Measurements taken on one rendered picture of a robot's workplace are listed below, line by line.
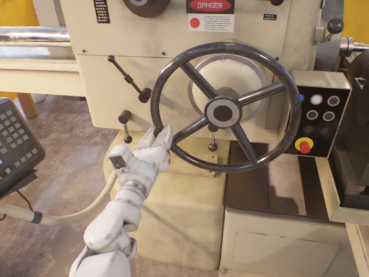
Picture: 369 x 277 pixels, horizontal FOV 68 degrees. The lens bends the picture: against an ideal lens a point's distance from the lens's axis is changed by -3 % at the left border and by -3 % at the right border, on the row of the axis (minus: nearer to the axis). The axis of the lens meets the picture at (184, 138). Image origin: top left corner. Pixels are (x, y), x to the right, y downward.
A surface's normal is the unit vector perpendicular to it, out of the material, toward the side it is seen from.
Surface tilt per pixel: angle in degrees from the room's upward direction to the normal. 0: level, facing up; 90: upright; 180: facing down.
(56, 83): 90
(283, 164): 0
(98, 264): 23
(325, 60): 81
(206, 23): 90
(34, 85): 90
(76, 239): 0
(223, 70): 61
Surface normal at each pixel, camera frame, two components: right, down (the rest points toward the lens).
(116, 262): 0.93, -0.28
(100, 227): -0.33, -0.78
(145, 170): 0.59, -0.56
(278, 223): -0.20, 0.59
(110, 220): -0.18, -0.90
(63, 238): -0.04, -0.80
